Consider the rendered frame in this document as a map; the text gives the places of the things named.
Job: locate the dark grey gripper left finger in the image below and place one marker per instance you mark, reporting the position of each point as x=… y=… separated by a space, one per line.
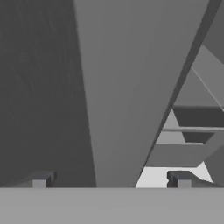
x=43 y=176

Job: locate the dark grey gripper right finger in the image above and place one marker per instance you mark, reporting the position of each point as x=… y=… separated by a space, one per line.
x=178 y=176

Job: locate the grey fridge shelf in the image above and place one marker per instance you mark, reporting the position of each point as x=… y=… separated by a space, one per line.
x=198 y=129

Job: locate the dark grey fridge door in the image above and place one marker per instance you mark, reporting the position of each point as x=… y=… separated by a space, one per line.
x=38 y=87

